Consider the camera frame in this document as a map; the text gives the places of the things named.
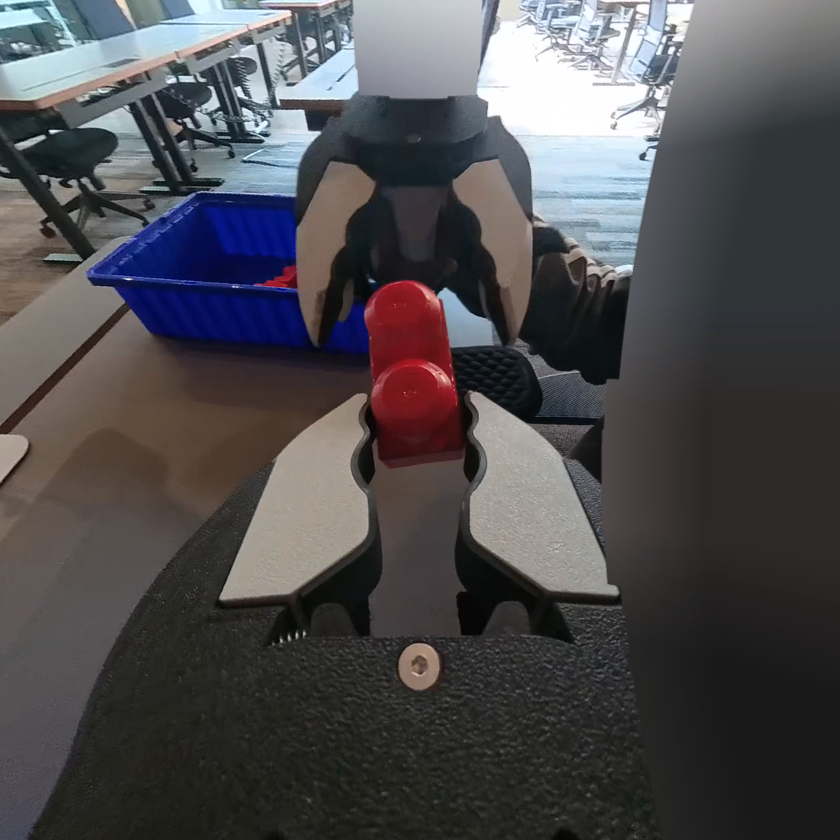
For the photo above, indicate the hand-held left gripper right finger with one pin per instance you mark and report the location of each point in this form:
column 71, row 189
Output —
column 538, row 525

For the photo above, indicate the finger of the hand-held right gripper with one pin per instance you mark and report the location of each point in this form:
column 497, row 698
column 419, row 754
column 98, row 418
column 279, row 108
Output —
column 328, row 223
column 505, row 230

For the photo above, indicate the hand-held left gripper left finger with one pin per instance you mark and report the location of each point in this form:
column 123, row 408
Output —
column 302, row 525

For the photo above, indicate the pile of assorted toy blocks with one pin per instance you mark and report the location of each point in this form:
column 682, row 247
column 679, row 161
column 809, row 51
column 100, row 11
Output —
column 282, row 277

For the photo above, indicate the blue plastic bin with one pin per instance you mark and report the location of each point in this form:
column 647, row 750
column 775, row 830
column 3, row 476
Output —
column 197, row 309

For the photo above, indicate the red two-stud building block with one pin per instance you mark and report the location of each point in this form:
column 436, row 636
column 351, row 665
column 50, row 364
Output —
column 418, row 381

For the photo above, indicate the wooden office desk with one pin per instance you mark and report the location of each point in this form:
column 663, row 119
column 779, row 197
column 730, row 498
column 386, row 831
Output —
column 118, row 59
column 322, row 85

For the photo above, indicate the black office chair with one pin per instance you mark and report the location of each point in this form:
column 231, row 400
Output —
column 66, row 151
column 643, row 59
column 571, row 394

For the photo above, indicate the black textured wrist rest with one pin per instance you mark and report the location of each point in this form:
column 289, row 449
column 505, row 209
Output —
column 505, row 381

